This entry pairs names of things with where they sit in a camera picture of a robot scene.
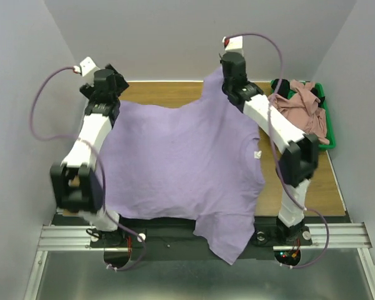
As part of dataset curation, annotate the purple t-shirt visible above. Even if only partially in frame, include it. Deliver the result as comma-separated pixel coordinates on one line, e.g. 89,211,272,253
100,69,265,264

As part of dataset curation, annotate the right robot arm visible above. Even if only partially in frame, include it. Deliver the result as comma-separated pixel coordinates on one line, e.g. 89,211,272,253
221,51,319,244

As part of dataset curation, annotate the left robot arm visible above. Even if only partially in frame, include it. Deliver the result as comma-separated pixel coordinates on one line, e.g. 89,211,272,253
50,57,129,248

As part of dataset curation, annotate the black t-shirt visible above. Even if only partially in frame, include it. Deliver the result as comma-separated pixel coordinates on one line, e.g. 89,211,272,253
271,78,291,99

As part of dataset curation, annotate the pink t-shirt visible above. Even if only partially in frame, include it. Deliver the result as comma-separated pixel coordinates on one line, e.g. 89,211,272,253
268,79,327,145

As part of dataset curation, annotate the green plastic bin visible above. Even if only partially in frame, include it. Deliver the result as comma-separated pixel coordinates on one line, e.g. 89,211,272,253
269,79,337,152

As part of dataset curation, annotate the right electronics board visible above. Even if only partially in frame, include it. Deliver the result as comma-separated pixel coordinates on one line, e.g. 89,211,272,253
274,249,301,266

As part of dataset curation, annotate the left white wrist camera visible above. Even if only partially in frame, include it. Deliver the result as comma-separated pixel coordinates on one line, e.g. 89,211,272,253
72,56,99,86

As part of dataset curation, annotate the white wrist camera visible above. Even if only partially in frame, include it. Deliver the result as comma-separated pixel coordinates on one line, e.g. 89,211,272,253
222,36,244,56
72,56,99,86

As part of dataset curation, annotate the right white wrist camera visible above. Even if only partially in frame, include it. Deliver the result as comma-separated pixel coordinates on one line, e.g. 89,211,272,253
222,36,244,56

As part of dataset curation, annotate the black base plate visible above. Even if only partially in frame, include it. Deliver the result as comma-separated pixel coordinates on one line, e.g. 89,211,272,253
86,217,312,267

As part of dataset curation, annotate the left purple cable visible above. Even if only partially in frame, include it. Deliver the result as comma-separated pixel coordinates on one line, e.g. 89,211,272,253
29,66,148,272

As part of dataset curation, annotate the aluminium front rail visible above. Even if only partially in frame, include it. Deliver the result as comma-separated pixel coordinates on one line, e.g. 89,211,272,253
37,223,372,251

